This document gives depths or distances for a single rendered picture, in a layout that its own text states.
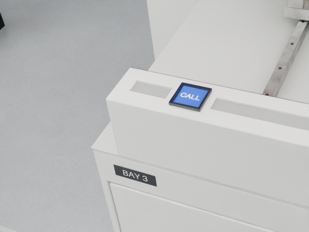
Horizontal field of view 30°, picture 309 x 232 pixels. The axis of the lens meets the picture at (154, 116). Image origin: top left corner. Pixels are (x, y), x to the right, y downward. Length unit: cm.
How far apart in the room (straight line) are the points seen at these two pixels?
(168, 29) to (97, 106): 88
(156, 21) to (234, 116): 80
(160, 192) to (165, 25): 69
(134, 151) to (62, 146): 130
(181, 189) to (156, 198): 8
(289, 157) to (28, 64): 207
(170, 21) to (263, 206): 79
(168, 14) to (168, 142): 72
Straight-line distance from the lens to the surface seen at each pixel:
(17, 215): 216
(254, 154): 93
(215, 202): 107
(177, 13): 164
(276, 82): 117
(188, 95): 97
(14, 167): 233
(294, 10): 134
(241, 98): 96
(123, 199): 119
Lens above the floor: 159
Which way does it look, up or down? 42 degrees down
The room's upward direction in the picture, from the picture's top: 9 degrees counter-clockwise
